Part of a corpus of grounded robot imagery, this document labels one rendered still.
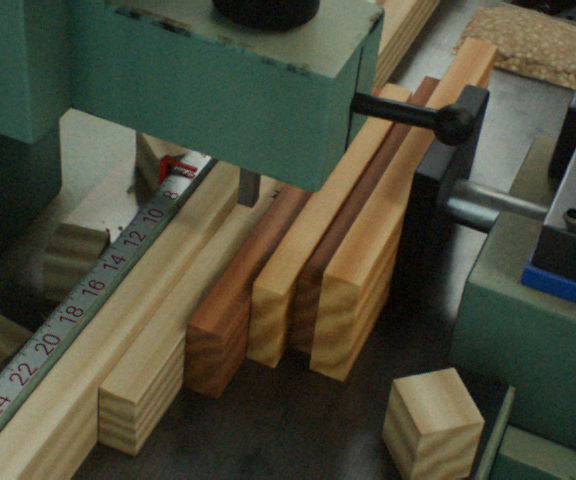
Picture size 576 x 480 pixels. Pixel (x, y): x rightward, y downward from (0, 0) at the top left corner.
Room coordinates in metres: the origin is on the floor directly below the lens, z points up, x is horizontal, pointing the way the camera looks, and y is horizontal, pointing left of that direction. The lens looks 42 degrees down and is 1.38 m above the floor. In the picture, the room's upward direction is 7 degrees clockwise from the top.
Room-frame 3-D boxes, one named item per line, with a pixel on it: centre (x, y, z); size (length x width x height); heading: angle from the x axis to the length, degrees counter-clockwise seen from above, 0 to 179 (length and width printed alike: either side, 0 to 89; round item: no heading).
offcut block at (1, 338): (0.48, 0.17, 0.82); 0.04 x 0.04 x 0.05; 63
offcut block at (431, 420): (0.39, -0.08, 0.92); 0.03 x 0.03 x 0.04; 24
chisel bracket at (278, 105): (0.51, 0.05, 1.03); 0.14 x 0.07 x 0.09; 72
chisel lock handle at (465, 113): (0.48, -0.05, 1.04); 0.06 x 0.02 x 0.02; 72
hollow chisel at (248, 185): (0.50, 0.03, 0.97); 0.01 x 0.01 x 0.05; 72
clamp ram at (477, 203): (0.52, -0.11, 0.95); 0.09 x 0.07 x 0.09; 162
